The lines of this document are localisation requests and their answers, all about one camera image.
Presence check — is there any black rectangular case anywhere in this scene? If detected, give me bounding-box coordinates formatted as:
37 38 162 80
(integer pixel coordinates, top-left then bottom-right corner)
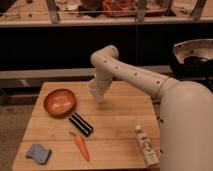
69 113 93 137

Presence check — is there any blue sponge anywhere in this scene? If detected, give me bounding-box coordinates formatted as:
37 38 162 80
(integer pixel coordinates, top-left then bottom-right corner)
25 144 51 165

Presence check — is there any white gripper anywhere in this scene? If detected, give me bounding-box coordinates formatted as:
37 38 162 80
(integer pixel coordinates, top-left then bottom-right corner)
95 81 110 95

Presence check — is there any white squeeze bottle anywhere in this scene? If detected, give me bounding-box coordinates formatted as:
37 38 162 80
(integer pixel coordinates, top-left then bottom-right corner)
135 125 159 167

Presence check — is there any orange ceramic bowl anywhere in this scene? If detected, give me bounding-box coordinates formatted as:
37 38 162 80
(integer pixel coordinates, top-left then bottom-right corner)
43 89 76 117

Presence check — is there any translucent white cup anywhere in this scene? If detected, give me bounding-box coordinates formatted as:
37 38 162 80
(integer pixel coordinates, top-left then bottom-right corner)
88 80 104 103

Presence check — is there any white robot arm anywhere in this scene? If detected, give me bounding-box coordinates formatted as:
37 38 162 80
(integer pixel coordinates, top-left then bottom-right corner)
90 45 213 171

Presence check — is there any orange basket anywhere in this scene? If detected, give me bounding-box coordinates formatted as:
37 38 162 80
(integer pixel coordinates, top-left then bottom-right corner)
102 0 167 17

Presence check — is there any orange carrot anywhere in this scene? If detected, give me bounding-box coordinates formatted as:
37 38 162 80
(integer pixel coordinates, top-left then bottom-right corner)
70 132 90 161

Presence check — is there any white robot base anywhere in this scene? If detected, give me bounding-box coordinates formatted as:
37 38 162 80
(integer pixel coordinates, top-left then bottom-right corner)
173 38 213 64

